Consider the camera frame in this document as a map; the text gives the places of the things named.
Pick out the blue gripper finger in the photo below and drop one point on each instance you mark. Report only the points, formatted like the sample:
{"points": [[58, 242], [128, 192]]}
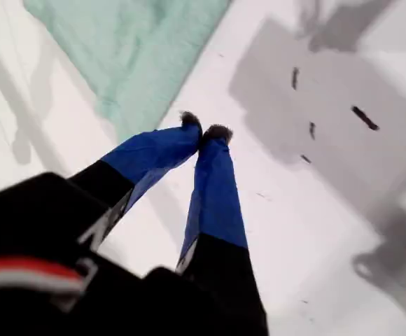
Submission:
{"points": [[217, 210], [154, 154]]}

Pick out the pale green T-shirt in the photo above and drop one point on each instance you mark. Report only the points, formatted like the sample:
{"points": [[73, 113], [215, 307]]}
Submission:
{"points": [[119, 52]]}

